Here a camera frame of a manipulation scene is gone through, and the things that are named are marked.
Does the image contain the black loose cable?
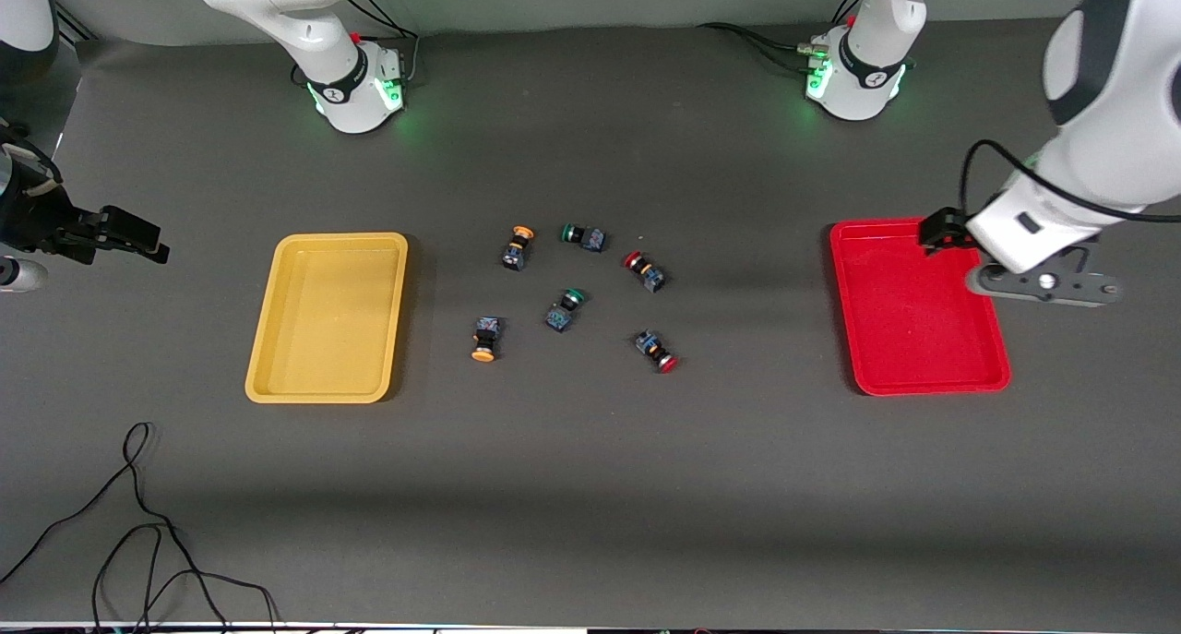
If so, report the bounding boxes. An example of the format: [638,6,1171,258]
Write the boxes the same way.
[0,421,176,587]
[89,521,280,634]

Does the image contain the black left base cables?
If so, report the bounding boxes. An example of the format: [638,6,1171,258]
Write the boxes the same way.
[696,0,865,78]

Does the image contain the black right base cables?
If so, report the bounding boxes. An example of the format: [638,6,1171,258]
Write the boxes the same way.
[347,0,423,89]

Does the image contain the yellow push button switch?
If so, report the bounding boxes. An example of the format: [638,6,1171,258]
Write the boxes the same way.
[500,224,538,273]
[470,315,505,365]

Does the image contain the green push button switch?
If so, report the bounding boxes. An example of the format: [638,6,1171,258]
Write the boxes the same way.
[558,221,608,254]
[543,287,589,334]

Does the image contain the red push button switch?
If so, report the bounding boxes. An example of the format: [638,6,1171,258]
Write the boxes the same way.
[633,328,680,376]
[622,250,667,294]

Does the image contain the yellow plastic tray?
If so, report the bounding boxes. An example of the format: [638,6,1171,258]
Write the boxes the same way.
[244,232,411,405]

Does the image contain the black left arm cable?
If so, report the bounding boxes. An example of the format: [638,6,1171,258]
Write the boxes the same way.
[958,139,1181,225]

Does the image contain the red plastic tray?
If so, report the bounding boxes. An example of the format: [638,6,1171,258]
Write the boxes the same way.
[828,217,1013,398]

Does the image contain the black base cables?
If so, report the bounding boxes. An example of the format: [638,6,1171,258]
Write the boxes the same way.
[347,0,423,89]
[696,0,865,78]

